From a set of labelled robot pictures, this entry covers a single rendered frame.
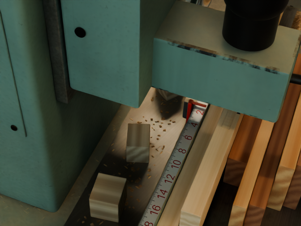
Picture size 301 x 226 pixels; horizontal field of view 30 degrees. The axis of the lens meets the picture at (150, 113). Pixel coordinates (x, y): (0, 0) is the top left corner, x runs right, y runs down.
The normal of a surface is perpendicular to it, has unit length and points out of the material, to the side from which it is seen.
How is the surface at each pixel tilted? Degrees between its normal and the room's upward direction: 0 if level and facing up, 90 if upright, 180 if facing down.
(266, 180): 0
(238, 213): 90
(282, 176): 90
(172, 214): 0
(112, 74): 90
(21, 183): 90
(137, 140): 0
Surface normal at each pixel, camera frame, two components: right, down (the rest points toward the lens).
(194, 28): 0.03, -0.68
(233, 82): -0.36, 0.68
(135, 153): -0.04, 0.73
